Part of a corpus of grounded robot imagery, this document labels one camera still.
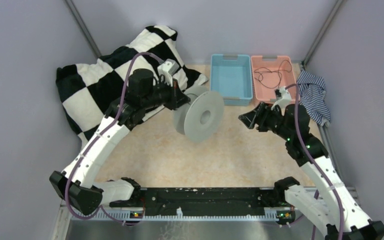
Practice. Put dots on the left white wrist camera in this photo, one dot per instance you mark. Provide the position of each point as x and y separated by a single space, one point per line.
168 69

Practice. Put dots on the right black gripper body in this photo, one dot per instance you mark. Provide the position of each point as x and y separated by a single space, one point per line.
275 122

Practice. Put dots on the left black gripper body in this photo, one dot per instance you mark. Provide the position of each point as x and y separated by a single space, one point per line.
166 94

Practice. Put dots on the translucent white cable spool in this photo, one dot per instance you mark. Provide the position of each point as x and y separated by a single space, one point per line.
201 117

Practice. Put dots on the right corner metal post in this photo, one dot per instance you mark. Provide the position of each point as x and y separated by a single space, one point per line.
322 32

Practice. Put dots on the blue plastic bin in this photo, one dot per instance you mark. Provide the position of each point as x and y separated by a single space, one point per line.
231 77

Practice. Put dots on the black white checkered pillow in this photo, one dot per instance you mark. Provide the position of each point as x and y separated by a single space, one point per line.
86 90

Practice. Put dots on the blue white striped cloth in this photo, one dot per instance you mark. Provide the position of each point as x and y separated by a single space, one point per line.
312 91

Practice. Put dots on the pink plastic bin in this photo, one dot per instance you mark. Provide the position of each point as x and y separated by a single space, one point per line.
270 73

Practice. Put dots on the left corner metal post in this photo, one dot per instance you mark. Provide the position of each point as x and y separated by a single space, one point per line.
83 27

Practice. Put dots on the corner metal post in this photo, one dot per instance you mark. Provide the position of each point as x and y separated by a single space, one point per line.
83 27
322 32

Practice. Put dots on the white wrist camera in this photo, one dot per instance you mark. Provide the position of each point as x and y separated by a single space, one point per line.
283 98
168 69

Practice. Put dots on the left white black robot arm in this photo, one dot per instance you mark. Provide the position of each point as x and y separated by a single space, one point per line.
142 91

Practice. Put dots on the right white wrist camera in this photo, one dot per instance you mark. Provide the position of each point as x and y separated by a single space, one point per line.
283 98

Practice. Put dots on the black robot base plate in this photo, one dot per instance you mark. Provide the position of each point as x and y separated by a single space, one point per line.
204 202

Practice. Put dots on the aluminium frame rail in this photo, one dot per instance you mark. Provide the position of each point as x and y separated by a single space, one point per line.
133 216

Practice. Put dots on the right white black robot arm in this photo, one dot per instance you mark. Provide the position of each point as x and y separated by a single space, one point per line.
321 159

